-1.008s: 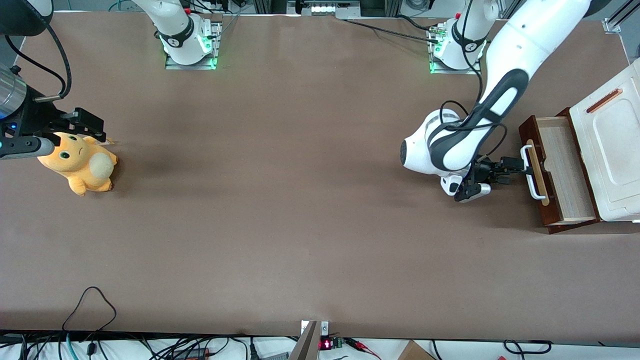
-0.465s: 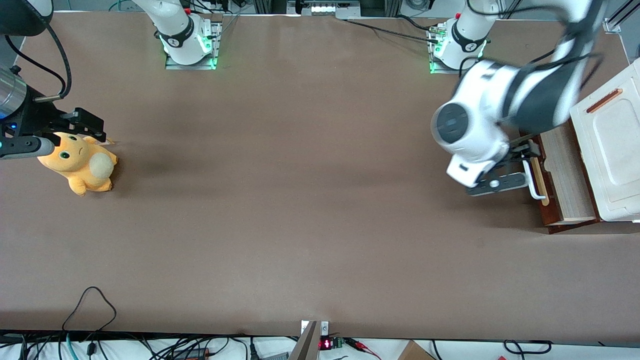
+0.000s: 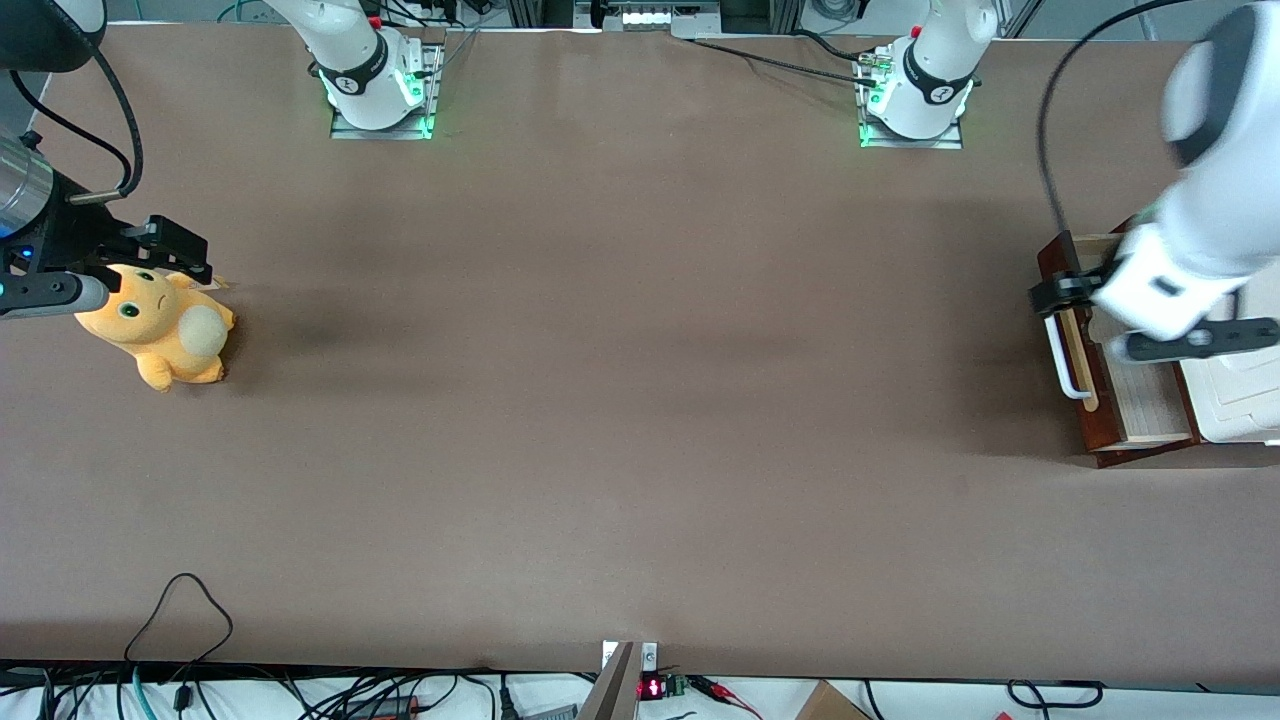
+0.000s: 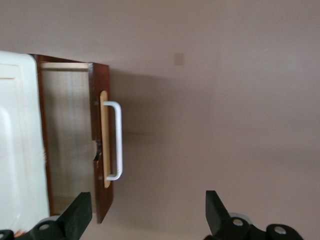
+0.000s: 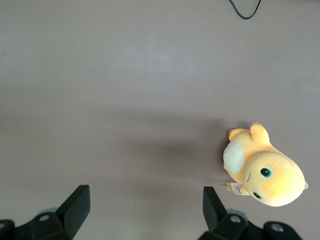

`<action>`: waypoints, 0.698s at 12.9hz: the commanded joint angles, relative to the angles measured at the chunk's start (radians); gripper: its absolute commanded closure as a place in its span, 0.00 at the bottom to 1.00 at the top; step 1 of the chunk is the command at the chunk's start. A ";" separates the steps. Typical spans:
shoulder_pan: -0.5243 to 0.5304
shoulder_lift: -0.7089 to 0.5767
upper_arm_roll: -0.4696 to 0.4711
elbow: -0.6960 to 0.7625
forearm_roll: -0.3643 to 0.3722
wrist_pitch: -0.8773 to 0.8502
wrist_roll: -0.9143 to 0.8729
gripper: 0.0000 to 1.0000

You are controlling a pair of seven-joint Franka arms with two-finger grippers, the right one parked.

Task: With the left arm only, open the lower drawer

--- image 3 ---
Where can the black power adapter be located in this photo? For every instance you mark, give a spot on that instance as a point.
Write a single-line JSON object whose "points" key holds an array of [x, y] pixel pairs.
{"points": [[385, 708]]}

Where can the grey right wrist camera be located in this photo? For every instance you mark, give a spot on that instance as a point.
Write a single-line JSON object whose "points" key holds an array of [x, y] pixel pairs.
{"points": [[50, 295]]}

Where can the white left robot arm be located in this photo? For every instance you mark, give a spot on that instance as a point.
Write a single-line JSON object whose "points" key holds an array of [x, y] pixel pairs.
{"points": [[940, 60]]}

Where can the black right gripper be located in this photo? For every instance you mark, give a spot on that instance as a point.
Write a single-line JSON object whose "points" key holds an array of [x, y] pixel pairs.
{"points": [[78, 237]]}

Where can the cream plastic board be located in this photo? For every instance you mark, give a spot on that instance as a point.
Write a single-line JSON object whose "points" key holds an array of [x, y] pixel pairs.
{"points": [[1240, 400]]}

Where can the red clip lead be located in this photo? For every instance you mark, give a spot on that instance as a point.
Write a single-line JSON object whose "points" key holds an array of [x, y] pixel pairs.
{"points": [[725, 695]]}

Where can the dark left wrist camera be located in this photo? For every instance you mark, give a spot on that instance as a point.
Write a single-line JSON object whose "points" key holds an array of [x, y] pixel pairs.
{"points": [[1200, 340]]}

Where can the orange plush toy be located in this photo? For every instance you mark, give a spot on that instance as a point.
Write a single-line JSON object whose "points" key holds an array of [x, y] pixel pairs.
{"points": [[160, 330]]}

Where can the red LED display module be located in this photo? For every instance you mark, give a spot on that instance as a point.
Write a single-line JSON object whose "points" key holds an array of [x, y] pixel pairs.
{"points": [[655, 687]]}

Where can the cardboard box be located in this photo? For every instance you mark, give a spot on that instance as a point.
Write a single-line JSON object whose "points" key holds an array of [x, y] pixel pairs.
{"points": [[830, 702]]}

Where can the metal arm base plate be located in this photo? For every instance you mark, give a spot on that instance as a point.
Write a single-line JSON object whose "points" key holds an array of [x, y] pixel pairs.
{"points": [[432, 90], [955, 140]]}

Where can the white power strip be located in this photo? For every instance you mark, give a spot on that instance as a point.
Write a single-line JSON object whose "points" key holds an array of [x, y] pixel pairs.
{"points": [[660, 15]]}

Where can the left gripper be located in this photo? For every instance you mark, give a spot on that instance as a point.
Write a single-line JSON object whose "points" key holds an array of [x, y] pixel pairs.
{"points": [[1062, 292]]}

